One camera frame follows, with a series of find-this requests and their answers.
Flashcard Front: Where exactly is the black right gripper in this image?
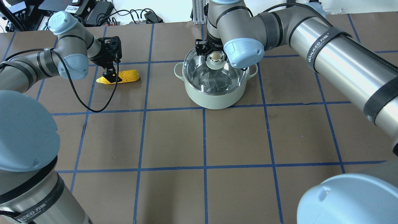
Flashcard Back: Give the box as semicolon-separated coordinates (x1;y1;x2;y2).
195;39;224;56

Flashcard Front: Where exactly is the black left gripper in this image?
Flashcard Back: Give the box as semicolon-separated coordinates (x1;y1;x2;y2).
89;36;123;84

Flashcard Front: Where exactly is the yellow corn cob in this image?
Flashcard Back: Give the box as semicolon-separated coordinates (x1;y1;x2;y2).
96;70;140;85

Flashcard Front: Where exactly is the glass pot lid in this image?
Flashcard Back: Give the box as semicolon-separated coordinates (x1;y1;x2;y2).
182;49;251;96

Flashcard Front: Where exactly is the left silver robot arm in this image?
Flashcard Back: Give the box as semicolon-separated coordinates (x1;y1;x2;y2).
1;11;122;224

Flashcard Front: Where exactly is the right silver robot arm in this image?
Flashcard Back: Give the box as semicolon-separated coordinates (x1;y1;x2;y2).
195;0;397;224

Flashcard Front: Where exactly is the pale green cooking pot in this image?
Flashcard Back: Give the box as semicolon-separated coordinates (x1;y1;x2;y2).
174;48;258;110

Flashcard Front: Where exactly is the black power adapter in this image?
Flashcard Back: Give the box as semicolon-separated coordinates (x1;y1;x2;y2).
84;1;114;27

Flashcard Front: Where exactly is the aluminium frame post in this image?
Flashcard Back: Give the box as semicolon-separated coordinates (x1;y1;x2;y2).
191;0;208;25

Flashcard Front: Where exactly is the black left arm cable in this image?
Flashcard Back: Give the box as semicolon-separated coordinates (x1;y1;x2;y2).
0;48;120;113

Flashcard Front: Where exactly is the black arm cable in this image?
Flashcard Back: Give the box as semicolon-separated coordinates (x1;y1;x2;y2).
0;48;120;113
263;2;398;69

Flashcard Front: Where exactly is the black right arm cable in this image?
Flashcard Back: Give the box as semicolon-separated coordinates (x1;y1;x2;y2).
263;2;398;69

